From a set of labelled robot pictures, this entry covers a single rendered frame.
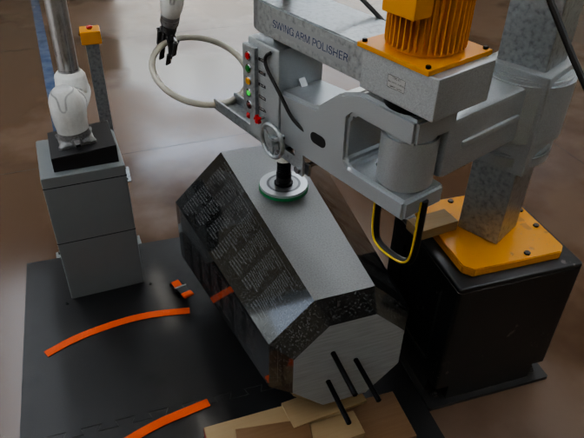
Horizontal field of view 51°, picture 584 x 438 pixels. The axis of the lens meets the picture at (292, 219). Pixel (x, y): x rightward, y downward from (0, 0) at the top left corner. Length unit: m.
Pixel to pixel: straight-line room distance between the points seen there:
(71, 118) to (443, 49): 1.92
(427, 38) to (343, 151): 0.55
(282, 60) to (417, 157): 0.65
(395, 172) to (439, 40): 0.45
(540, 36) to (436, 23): 0.65
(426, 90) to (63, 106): 1.89
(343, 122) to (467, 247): 0.90
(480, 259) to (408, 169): 0.79
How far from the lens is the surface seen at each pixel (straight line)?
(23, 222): 4.29
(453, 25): 1.78
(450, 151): 2.08
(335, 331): 2.24
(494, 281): 2.63
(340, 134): 2.12
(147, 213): 4.16
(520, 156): 2.48
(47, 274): 3.81
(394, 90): 1.84
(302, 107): 2.25
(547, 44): 2.35
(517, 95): 2.31
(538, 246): 2.81
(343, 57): 1.99
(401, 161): 1.96
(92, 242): 3.38
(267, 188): 2.67
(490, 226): 2.72
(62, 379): 3.22
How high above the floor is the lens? 2.41
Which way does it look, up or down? 37 degrees down
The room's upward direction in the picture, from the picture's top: 2 degrees clockwise
